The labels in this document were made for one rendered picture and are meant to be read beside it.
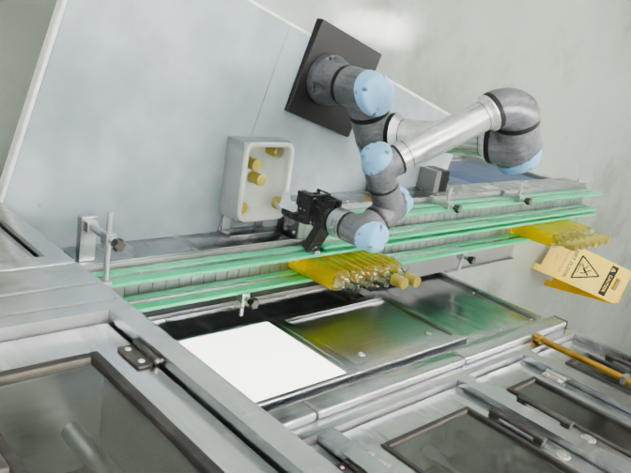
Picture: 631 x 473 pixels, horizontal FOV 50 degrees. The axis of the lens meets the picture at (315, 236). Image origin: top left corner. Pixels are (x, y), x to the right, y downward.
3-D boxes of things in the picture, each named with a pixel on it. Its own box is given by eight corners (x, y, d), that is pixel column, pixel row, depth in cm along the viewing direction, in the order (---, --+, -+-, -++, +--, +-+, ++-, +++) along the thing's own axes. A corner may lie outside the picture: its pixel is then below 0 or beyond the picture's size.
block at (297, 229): (280, 232, 204) (295, 239, 199) (284, 202, 201) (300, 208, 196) (289, 231, 206) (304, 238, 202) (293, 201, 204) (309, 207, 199)
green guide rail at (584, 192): (310, 217, 200) (329, 225, 195) (311, 213, 200) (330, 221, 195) (585, 190, 319) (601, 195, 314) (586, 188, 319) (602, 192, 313)
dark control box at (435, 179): (414, 186, 252) (432, 192, 246) (419, 165, 250) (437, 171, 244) (428, 185, 258) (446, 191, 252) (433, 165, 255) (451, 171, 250)
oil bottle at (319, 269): (287, 267, 201) (337, 294, 187) (289, 249, 200) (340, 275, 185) (301, 265, 205) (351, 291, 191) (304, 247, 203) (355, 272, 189)
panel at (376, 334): (124, 360, 160) (206, 434, 137) (125, 348, 159) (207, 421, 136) (380, 300, 221) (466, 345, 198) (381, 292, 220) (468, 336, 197)
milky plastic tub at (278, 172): (219, 213, 194) (237, 222, 188) (228, 135, 187) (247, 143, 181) (267, 209, 206) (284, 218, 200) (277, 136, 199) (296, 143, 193)
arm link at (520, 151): (359, 97, 202) (546, 106, 173) (369, 138, 211) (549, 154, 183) (340, 119, 195) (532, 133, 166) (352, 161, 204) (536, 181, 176)
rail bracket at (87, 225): (62, 259, 162) (106, 294, 147) (66, 190, 158) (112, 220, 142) (82, 256, 166) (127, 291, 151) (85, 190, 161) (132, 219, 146)
